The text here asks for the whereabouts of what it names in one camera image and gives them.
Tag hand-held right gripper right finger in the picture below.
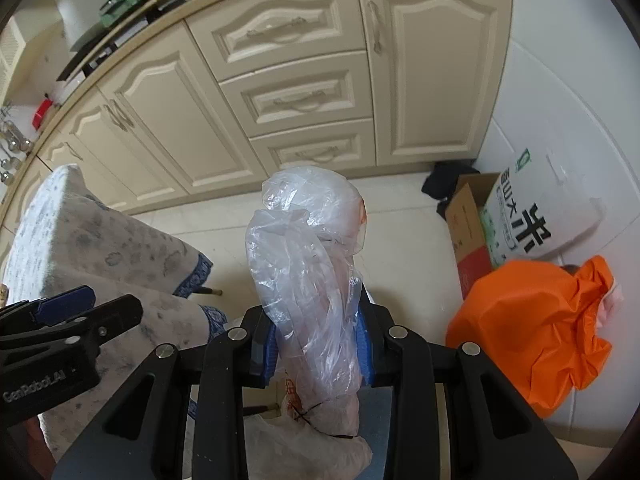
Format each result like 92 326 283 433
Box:
353 284 581 480

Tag person's leg in jeans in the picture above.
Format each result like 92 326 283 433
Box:
357 385 399 480

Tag pink plastic bag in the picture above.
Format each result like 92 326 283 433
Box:
597 282 626 331

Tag floral tablecloth table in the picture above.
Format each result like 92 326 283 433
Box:
2 164 229 461

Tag cream kitchen cabinet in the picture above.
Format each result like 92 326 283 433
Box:
0 0 517 256

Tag white rice bag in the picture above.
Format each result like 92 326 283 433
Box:
479 145 609 267

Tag cream cabinet drawer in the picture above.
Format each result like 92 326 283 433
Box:
247 118 378 174
219 50 376 138
185 0 369 82

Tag orange plastic bag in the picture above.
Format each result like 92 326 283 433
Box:
445 254 614 419

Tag black cloth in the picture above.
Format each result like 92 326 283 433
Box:
421 160 482 219

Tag red plastic container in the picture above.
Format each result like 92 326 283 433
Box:
32 98 55 129

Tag cream cabinet door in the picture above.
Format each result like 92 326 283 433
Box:
96 21 259 189
353 0 517 168
50 86 192 207

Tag cardboard box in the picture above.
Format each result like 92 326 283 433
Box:
444 172 502 301

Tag hanging metal utensils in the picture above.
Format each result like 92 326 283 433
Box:
0 102 34 187

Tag black gas stove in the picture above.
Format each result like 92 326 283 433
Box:
55 0 202 82

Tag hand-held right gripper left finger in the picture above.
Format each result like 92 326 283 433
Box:
50 304 278 480

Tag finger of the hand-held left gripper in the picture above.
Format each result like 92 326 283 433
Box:
0 285 97 334
0 294 145 354

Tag clear plastic bag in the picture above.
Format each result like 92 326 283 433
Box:
244 164 374 480

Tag cream wall cabinet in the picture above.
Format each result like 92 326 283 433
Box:
0 0 67 107

